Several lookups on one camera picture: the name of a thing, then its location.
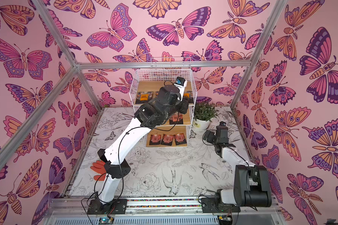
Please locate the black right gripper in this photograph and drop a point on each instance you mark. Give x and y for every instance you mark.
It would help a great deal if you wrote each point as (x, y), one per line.
(222, 144)

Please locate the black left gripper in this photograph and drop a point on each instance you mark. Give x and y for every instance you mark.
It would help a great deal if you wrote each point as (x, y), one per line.
(184, 105)

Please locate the red tea bag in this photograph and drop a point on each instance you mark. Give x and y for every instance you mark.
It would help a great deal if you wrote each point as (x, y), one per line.
(177, 118)
(155, 140)
(180, 139)
(167, 139)

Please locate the orange-label tea bag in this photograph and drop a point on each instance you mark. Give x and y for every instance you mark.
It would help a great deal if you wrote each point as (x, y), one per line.
(143, 97)
(189, 96)

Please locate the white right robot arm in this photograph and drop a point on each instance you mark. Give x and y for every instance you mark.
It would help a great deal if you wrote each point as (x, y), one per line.
(251, 183)

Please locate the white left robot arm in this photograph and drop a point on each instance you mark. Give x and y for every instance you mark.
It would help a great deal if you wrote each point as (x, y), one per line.
(124, 146)

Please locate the potted green plant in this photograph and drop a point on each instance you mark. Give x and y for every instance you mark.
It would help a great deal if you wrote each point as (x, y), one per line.
(203, 115)

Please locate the red work glove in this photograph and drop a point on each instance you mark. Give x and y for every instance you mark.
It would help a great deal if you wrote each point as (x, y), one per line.
(98, 167)

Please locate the white wire three-tier shelf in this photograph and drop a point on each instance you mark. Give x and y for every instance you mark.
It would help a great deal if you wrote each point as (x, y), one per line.
(152, 80)

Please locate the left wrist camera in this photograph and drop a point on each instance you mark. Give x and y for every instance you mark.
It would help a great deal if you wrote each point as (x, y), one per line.
(180, 82)

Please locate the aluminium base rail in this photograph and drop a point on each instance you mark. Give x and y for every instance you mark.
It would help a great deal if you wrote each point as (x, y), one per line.
(160, 211)

